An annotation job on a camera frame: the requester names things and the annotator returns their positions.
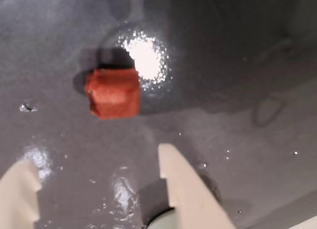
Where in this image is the black table mat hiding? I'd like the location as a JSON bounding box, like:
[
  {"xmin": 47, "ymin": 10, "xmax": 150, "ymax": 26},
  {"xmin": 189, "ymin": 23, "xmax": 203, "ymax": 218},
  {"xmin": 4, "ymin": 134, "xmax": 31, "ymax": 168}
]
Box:
[{"xmin": 0, "ymin": 0, "xmax": 317, "ymax": 229}]

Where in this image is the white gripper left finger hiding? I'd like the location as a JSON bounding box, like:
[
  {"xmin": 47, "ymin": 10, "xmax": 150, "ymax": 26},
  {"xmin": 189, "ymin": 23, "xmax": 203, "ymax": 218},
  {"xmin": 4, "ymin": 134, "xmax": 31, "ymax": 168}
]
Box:
[{"xmin": 0, "ymin": 159, "xmax": 42, "ymax": 229}]

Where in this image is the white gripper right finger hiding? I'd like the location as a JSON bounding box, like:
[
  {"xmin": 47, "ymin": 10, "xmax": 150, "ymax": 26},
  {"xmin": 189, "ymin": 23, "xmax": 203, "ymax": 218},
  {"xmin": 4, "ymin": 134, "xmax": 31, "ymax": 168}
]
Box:
[{"xmin": 158, "ymin": 142, "xmax": 237, "ymax": 229}]

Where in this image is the red cube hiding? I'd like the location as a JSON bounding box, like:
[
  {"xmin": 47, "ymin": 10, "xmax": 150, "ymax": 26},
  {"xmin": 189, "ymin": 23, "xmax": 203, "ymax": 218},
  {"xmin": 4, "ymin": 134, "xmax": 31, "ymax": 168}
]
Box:
[{"xmin": 85, "ymin": 67, "xmax": 141, "ymax": 120}]

